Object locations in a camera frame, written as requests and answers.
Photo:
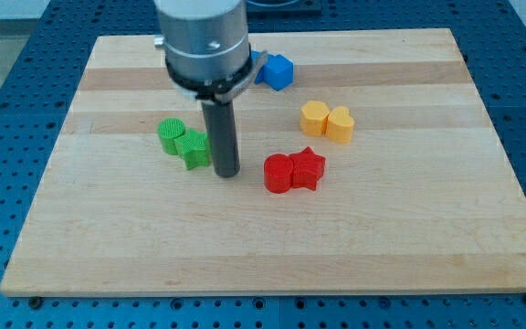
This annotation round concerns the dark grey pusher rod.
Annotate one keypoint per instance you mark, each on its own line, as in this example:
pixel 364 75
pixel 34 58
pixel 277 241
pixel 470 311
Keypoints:
pixel 222 133

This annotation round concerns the blue block behind arm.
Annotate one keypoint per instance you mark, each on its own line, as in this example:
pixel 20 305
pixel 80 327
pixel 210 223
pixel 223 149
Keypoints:
pixel 259 60

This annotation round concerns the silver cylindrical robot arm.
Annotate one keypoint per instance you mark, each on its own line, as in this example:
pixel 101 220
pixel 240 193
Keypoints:
pixel 208 56

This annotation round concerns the green star block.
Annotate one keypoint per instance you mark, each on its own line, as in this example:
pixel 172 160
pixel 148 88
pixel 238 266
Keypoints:
pixel 193 147

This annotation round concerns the red star block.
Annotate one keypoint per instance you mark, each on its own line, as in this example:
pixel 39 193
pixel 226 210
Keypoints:
pixel 308 169

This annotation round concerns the green cylinder block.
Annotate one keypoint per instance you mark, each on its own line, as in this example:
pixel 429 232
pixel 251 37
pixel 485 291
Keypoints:
pixel 168 130

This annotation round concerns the blue cube block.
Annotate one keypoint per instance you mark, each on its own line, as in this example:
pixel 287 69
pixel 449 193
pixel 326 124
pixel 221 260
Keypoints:
pixel 278 72

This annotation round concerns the red cylinder block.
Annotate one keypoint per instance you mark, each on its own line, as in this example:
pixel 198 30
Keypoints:
pixel 278 169

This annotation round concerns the yellow hexagon block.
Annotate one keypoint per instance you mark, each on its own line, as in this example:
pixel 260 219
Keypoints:
pixel 313 118

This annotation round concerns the yellow heart block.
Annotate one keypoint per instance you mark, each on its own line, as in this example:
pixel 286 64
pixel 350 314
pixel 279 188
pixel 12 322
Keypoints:
pixel 340 125

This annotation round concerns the wooden board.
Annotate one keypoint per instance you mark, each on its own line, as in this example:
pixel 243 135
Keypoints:
pixel 422 200

